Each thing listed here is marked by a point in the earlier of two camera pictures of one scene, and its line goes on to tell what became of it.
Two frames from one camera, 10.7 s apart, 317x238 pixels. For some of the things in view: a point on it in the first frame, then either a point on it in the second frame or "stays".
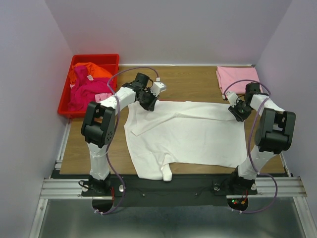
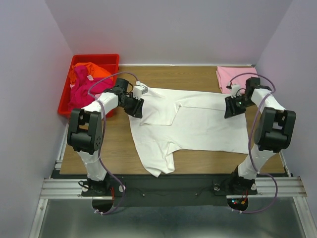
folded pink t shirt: [234, 79] stays
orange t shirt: [92, 70] stays
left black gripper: [148, 101] -> [133, 105]
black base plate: [181, 190] stays
